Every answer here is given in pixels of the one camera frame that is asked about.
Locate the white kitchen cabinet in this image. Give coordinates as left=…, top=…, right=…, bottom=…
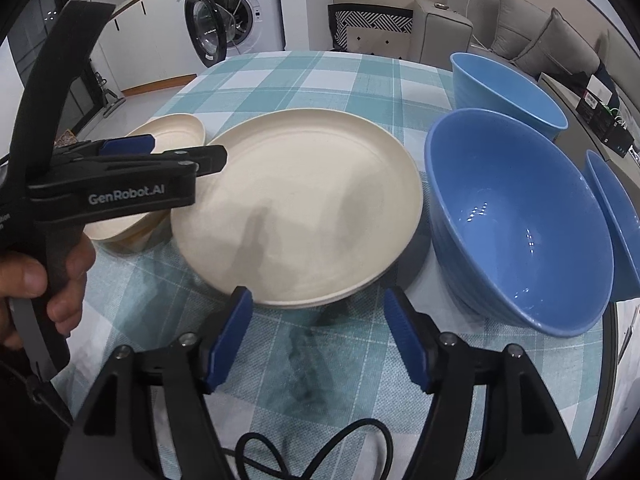
left=92, top=0, right=198, bottom=96

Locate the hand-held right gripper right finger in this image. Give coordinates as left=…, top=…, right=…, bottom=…
left=384, top=287, right=586, bottom=480

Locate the black box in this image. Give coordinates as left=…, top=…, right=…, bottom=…
left=575, top=72, right=640, bottom=156

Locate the beige diamond print cushion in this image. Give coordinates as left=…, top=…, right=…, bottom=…
left=345, top=25, right=414, bottom=62

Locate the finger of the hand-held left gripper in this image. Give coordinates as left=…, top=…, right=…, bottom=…
left=52, top=133, right=157, bottom=158
left=95, top=144, right=229, bottom=178

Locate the white charging cable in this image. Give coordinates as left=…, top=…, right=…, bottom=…
left=462, top=0, right=493, bottom=53

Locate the black cable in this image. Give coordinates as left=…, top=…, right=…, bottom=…
left=227, top=420, right=396, bottom=480

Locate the white washing machine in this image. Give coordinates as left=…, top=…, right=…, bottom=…
left=172, top=0, right=286, bottom=68

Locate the small cream plate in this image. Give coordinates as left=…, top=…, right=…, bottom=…
left=82, top=113, right=207, bottom=253

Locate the person's left hand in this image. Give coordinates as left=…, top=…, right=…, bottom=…
left=0, top=234, right=97, bottom=351

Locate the grey sofa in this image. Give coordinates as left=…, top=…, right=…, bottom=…
left=411, top=0, right=631, bottom=91

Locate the teal checked tablecloth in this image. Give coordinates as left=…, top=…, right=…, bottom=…
left=50, top=51, right=606, bottom=480

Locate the large cream plate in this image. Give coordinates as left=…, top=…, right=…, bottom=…
left=170, top=109, right=425, bottom=309

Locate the grey cushion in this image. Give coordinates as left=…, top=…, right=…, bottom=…
left=492, top=0, right=551, bottom=61
left=517, top=8, right=601, bottom=78

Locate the blue bowl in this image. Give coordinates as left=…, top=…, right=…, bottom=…
left=449, top=51, right=569, bottom=142
left=585, top=149, right=640, bottom=303
left=424, top=108, right=615, bottom=337

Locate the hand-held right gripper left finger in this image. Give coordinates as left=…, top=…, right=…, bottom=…
left=55, top=286, right=255, bottom=480

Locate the dark glossy appliance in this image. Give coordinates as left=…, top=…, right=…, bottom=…
left=5, top=0, right=108, bottom=133

